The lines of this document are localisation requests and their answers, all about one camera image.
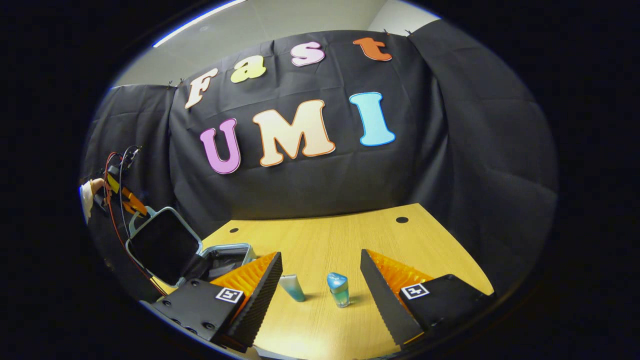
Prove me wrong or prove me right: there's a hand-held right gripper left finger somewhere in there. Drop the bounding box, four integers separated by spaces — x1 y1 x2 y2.
150 251 284 354

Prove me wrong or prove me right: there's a blue squeeze tube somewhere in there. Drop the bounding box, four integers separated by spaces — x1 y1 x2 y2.
278 273 306 303

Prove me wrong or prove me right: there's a light blue suitcase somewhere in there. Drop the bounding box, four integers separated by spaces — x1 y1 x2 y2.
124 206 257 296

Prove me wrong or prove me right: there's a black backdrop cloth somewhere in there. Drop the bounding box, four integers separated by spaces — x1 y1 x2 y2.
81 20 559 296

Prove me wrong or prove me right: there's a blue capped clear bottle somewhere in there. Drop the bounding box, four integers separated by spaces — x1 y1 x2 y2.
326 272 351 309

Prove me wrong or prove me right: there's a black cable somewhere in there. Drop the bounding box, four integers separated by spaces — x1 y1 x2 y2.
118 145 167 296

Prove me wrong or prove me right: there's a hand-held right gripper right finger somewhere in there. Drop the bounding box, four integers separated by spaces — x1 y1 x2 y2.
359 248 497 349

